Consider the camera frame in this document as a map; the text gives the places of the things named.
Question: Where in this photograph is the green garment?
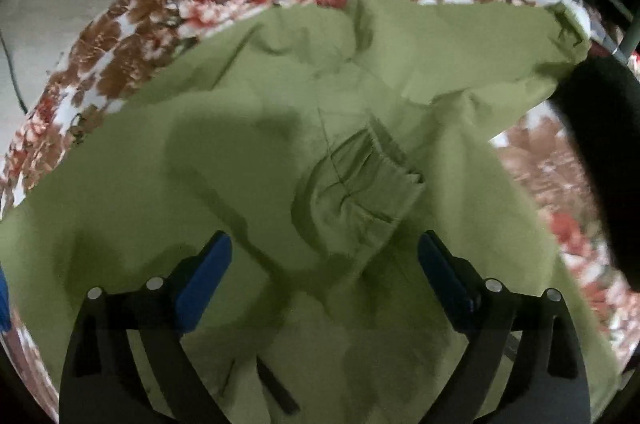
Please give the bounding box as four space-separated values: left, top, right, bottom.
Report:
0 0 623 424

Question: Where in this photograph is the black cable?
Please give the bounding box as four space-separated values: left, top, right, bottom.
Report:
0 28 28 115

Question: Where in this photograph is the blue object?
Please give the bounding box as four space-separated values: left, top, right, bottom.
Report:
0 264 12 335

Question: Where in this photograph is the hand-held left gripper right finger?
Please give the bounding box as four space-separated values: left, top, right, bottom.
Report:
417 231 593 424

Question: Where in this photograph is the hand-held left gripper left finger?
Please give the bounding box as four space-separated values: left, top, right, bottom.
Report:
59 230 234 424

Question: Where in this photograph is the metal frame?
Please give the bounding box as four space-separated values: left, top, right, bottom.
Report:
515 0 640 67

